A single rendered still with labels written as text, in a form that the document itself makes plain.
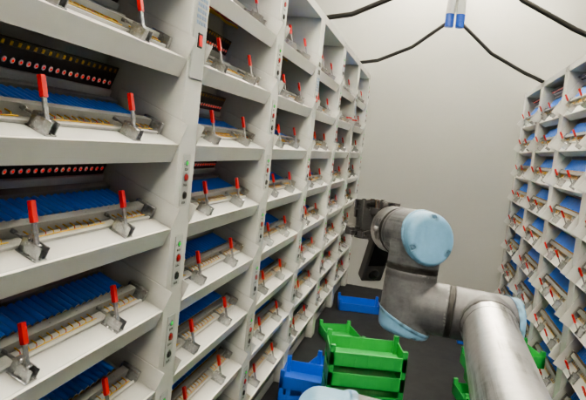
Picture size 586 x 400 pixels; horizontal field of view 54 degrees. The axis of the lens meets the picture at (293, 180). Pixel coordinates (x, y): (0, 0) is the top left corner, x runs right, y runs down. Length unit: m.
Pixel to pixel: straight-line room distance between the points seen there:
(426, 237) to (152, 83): 0.73
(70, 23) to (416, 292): 0.71
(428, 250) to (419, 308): 0.10
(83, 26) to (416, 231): 0.64
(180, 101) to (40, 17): 0.49
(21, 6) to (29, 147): 0.20
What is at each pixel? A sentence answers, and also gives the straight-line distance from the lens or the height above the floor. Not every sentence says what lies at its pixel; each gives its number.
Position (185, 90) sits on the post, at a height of 1.25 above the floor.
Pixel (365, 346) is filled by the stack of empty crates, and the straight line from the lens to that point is 2.51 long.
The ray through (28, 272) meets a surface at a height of 0.92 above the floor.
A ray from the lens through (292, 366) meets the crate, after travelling 2.83.
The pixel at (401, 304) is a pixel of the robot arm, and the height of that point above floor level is 0.91.
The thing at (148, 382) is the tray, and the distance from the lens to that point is 1.47.
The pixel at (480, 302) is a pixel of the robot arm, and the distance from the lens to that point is 0.98.
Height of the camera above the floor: 1.16
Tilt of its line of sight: 4 degrees down
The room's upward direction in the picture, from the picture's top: 6 degrees clockwise
